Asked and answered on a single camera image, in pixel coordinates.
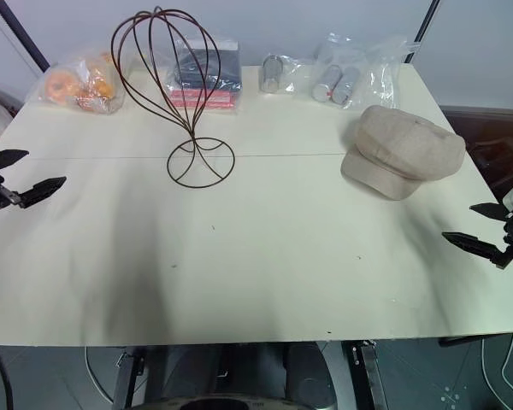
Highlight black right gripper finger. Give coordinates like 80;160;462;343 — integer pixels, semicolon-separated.
469;202;510;221
441;231;512;271

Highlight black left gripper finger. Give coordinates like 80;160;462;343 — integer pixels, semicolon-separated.
18;176;68;210
0;149;30;173

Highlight dark brown chair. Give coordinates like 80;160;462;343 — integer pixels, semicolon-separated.
440;105;513;202

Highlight plastic bag of orange donuts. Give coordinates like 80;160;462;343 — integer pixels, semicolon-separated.
35;52;127;116

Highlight beige newsboy cap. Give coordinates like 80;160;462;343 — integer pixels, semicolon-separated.
339;104;468;202

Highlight black diagonal bar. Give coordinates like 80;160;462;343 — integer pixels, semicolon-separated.
0;0;53;73
403;0;442;66

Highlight metal table leg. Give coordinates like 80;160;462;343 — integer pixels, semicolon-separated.
112;346;147;410
349;340;389;410

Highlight bagged metal cylinders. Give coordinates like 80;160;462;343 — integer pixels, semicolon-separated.
299;31;422;110

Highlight silver metal can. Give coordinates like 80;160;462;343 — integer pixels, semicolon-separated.
330;67;363;107
311;65;342;103
259;54;284;94

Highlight bagged dark and red boxes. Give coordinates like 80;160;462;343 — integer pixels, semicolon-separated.
165;35;245;114

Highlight small bagged metal can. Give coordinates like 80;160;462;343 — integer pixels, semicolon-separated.
258;51;314;96

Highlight brown wire hat stand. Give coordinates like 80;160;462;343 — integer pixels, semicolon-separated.
110;5;237;189

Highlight thin white cable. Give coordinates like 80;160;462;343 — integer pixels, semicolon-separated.
84;345;114;403

